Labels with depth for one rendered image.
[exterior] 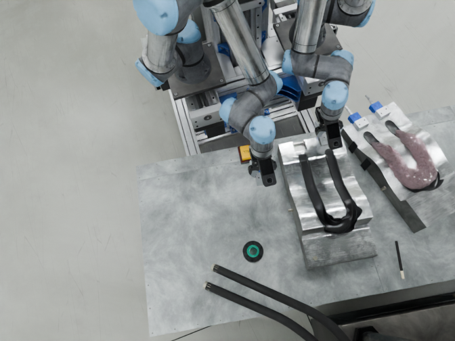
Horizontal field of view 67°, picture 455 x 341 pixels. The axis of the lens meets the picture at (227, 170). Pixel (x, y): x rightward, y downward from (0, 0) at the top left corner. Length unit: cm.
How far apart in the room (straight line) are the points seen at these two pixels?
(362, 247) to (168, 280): 75
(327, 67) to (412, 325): 96
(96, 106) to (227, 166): 158
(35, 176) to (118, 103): 79
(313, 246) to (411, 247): 38
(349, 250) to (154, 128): 170
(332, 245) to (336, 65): 65
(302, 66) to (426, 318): 100
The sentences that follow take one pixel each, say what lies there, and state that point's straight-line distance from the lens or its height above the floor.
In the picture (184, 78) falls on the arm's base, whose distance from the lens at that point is 145.
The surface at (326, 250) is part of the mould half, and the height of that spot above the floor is 86.
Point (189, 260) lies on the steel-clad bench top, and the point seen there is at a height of 80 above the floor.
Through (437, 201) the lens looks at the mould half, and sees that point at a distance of 149.
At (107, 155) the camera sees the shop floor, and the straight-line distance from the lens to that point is 262.
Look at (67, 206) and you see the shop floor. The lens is 261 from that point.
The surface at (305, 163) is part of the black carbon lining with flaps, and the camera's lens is 143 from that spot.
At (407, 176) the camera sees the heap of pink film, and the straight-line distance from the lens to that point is 150.
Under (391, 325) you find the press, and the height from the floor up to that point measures 79.
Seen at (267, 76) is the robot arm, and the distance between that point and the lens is 110.
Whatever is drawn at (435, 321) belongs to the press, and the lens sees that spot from 154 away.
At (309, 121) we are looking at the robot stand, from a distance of 228.
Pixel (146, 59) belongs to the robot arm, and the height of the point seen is 129.
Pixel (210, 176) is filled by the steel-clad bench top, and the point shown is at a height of 80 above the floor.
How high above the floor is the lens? 219
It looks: 68 degrees down
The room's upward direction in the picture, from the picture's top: 12 degrees counter-clockwise
